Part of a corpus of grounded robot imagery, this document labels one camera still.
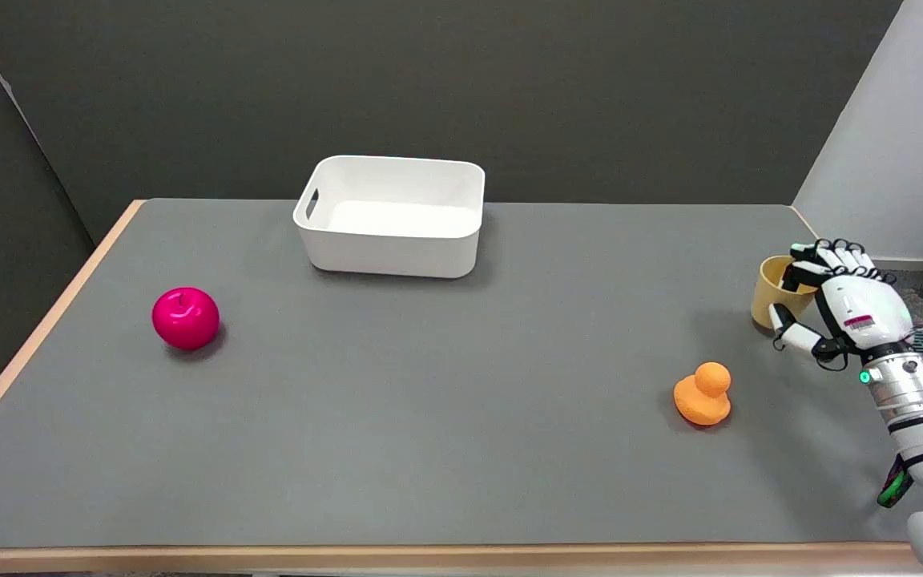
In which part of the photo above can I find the white plastic box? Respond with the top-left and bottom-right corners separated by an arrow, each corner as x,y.
292,155 -> 486,280

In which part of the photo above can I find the orange rubber duck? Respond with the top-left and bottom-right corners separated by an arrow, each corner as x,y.
673,361 -> 733,427

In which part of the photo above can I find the yellow cup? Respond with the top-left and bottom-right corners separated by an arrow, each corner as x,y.
752,255 -> 820,331

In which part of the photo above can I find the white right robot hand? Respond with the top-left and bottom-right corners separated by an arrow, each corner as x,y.
769,238 -> 916,372

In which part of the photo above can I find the magenta toy apple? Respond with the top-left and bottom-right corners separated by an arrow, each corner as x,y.
151,287 -> 221,351

